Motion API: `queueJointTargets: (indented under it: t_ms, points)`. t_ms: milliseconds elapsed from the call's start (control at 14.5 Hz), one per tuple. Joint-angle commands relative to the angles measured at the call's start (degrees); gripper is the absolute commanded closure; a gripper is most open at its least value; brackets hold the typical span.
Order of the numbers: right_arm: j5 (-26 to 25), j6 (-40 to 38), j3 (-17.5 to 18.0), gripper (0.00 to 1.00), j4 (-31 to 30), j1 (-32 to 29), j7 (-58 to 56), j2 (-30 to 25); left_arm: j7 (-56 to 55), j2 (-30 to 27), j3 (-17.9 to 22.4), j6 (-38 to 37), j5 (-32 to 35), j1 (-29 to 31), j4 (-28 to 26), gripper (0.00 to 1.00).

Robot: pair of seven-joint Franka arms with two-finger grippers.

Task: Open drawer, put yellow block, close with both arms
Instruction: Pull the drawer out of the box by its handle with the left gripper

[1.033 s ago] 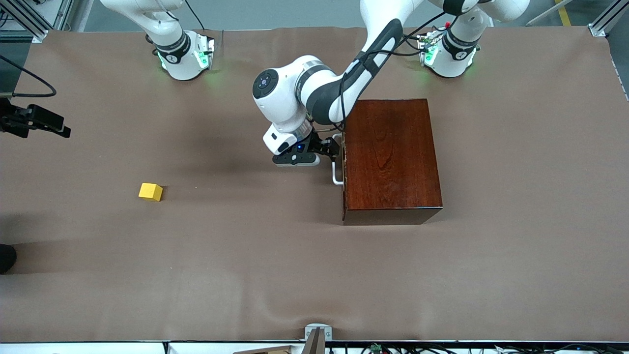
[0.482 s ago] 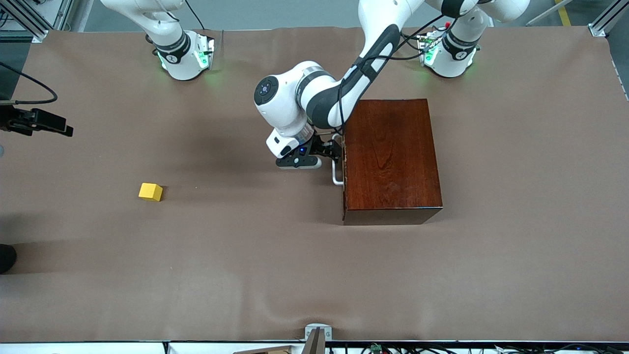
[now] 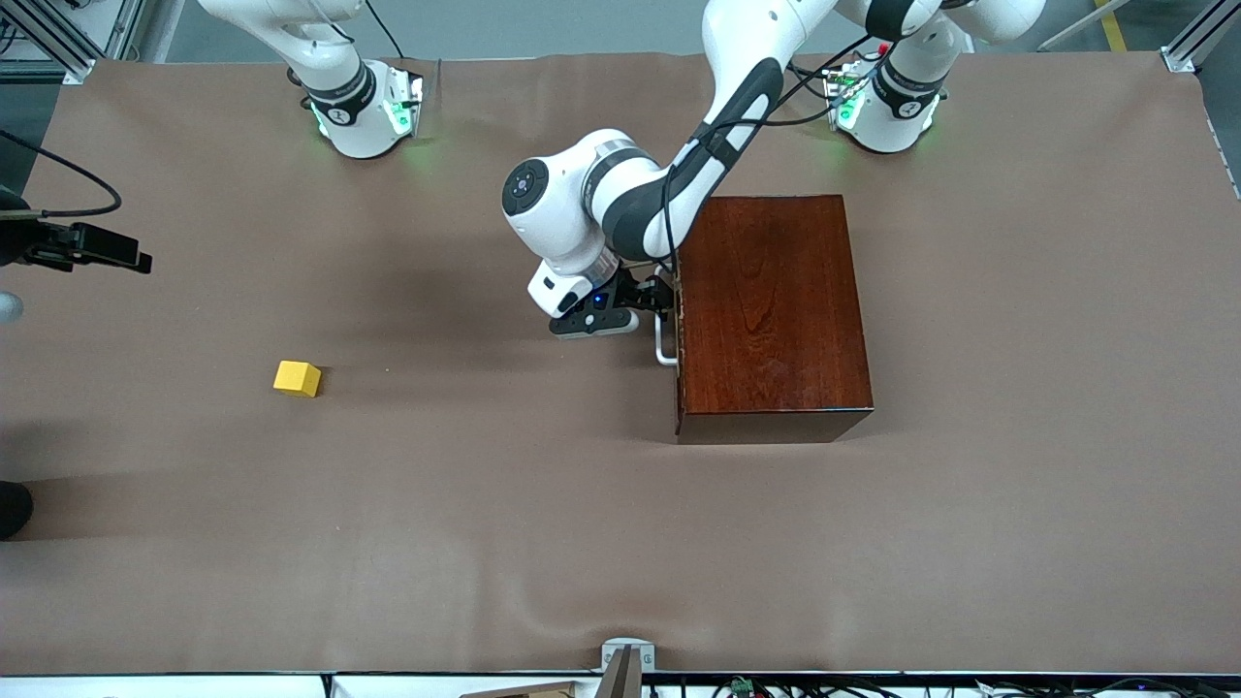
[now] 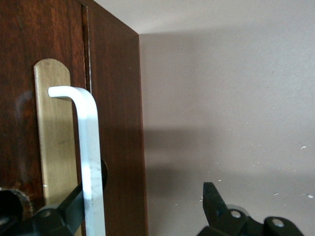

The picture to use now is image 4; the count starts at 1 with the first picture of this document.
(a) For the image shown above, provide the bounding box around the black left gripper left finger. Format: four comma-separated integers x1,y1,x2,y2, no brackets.
0,181,86,236

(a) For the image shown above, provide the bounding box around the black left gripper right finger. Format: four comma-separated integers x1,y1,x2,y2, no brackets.
198,181,306,236

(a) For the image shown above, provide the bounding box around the white metal drawer handle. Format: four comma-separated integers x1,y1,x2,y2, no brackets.
48,86,107,236

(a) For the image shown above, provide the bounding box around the light wood drawer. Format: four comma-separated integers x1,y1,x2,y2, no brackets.
0,0,90,236

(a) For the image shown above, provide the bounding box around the dark brown wooden cabinet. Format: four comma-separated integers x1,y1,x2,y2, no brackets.
82,0,149,236

